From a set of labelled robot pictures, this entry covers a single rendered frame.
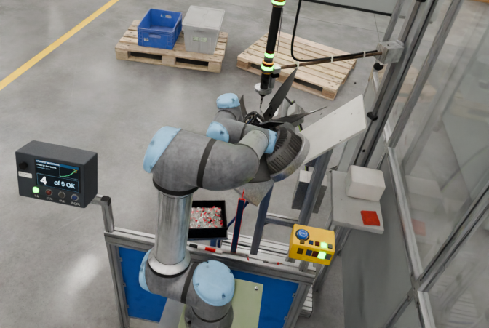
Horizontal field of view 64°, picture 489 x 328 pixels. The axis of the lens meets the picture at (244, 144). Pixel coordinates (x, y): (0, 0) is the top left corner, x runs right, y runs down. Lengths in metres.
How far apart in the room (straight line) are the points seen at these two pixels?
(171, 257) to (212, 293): 0.14
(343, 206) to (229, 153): 1.22
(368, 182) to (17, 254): 2.16
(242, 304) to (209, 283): 0.26
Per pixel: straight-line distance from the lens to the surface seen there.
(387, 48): 1.84
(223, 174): 0.85
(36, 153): 1.60
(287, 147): 1.76
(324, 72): 4.67
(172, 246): 1.06
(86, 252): 2.82
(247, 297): 1.38
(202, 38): 4.56
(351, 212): 2.01
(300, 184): 2.11
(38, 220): 3.08
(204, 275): 1.14
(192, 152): 0.86
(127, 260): 1.94
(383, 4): 7.25
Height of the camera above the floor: 2.26
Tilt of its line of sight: 39 degrees down
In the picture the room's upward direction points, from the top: 9 degrees clockwise
